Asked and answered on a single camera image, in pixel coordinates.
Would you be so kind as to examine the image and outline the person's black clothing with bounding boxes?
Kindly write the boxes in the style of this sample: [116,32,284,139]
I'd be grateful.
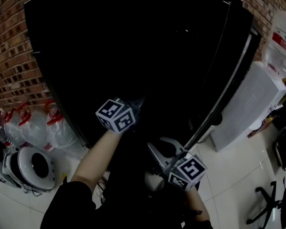
[40,137,214,229]

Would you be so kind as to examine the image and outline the white round fan heaters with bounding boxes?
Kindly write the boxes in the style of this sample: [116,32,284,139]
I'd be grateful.
[2,146,57,192]

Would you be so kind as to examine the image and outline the large clear dispenser bottle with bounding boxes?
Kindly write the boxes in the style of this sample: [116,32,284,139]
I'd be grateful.
[262,10,286,79]

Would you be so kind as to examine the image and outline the black chair base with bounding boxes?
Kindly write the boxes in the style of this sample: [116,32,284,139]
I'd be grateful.
[246,180,285,229]

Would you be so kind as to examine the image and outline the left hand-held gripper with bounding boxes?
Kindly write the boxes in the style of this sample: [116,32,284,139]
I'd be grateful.
[95,96,146,135]

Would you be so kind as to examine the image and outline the person's right forearm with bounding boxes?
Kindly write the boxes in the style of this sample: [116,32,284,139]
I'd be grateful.
[185,187,211,222]

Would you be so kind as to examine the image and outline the black refrigerator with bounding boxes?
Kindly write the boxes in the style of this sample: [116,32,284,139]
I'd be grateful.
[23,0,263,152]

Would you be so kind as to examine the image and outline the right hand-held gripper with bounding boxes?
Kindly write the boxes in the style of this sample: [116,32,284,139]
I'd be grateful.
[146,137,208,192]

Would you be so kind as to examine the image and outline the person's left forearm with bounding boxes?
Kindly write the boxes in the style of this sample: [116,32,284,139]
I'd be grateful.
[70,129,124,193]

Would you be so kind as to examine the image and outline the thin black scooter cable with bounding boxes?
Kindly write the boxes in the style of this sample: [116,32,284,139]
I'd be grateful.
[20,183,42,198]

